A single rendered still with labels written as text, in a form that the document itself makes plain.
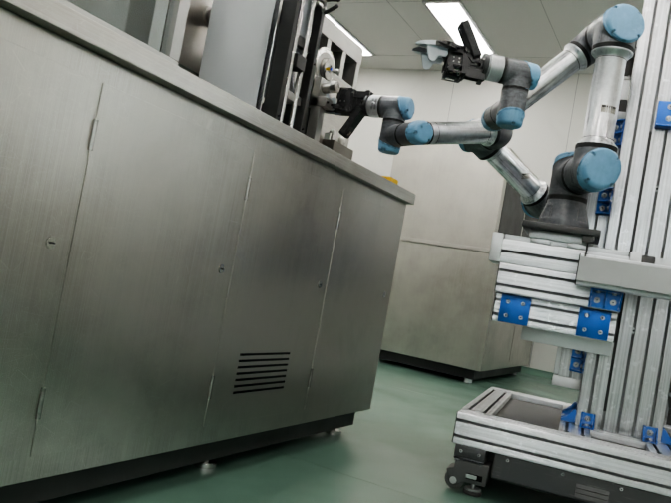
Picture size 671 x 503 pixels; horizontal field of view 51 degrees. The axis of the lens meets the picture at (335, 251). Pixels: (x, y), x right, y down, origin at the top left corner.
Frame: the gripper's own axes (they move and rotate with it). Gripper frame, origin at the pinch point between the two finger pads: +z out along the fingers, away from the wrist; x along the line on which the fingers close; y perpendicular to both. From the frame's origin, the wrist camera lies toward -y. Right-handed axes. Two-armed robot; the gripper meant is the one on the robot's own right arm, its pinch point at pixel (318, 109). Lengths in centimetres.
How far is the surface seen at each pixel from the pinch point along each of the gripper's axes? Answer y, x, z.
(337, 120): 14, -70, 30
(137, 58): -25, 120, -32
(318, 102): -1.0, 12.1, -6.6
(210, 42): 8.1, 41.4, 18.7
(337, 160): -25, 38, -32
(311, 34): 13.3, 34.9, -13.5
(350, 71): 41, -79, 33
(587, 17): 168, -318, -26
